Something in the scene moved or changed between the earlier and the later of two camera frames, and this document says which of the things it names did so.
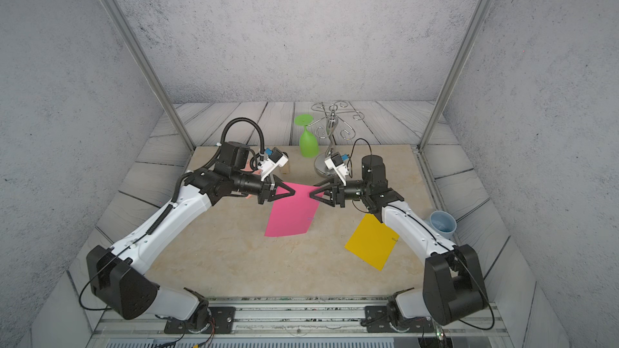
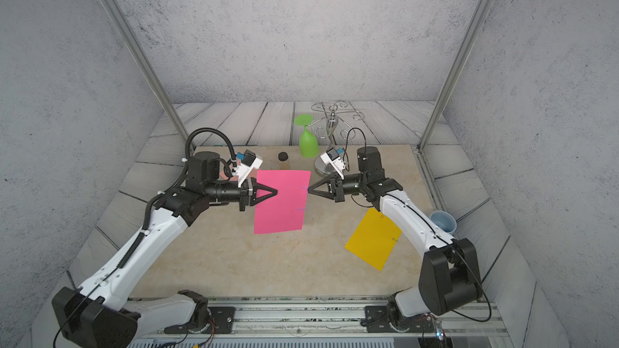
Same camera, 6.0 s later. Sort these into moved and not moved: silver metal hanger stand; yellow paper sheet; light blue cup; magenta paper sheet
Moved: magenta paper sheet
Not moved: silver metal hanger stand; light blue cup; yellow paper sheet
